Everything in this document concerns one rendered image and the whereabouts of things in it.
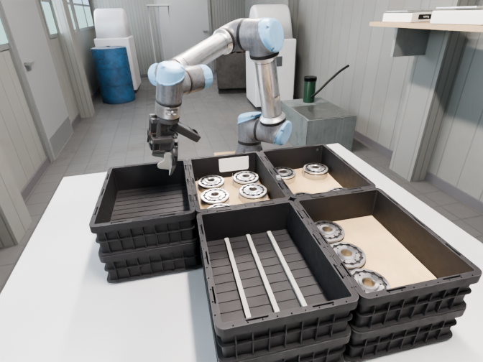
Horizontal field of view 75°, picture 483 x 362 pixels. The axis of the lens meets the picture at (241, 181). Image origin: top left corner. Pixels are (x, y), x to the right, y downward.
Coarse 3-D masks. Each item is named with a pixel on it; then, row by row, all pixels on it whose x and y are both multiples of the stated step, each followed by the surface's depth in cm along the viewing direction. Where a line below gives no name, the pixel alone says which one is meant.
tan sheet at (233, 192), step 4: (224, 180) 130; (228, 180) 130; (196, 184) 128; (228, 184) 127; (232, 184) 127; (260, 184) 127; (196, 188) 125; (224, 188) 124; (228, 188) 124; (232, 188) 124; (236, 188) 124; (200, 192) 122; (232, 192) 121; (236, 192) 121; (232, 196) 119; (236, 196) 119; (268, 196) 118; (232, 200) 116; (236, 200) 116; (240, 200) 116; (200, 204) 115; (232, 204) 114; (204, 208) 112
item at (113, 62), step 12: (96, 48) 544; (108, 48) 539; (120, 48) 546; (96, 60) 543; (108, 60) 540; (120, 60) 550; (96, 72) 558; (108, 72) 548; (120, 72) 556; (108, 84) 558; (120, 84) 564; (132, 84) 590; (108, 96) 570; (120, 96) 572; (132, 96) 591
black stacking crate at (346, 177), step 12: (276, 156) 133; (288, 156) 135; (300, 156) 136; (312, 156) 137; (324, 156) 136; (336, 168) 126; (348, 168) 117; (336, 180) 127; (348, 180) 118; (360, 180) 110
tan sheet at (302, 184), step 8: (296, 176) 132; (328, 176) 131; (296, 184) 126; (304, 184) 126; (312, 184) 126; (320, 184) 126; (328, 184) 125; (336, 184) 125; (296, 192) 120; (312, 192) 120
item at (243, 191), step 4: (248, 184) 120; (252, 184) 120; (256, 184) 120; (240, 188) 118; (244, 188) 118; (260, 188) 117; (264, 188) 117; (240, 192) 115; (244, 192) 115; (248, 192) 115; (260, 192) 114; (264, 192) 114; (244, 196) 113; (248, 196) 112; (252, 196) 112; (256, 196) 112; (260, 196) 113
